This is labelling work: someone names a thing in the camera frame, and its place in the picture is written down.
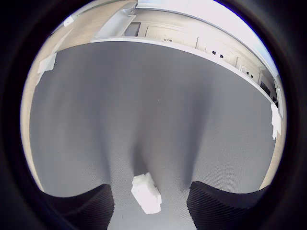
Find small white plastic terminal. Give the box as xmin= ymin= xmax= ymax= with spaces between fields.
xmin=130 ymin=172 xmax=162 ymax=215

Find white masking tape piece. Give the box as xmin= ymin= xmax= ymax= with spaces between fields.
xmin=37 ymin=53 xmax=58 ymax=74
xmin=270 ymin=103 xmax=283 ymax=141

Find dark grey table mat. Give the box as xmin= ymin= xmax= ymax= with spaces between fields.
xmin=28 ymin=42 xmax=280 ymax=230

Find silver cable duct with sockets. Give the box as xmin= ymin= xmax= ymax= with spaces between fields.
xmin=90 ymin=0 xmax=286 ymax=119

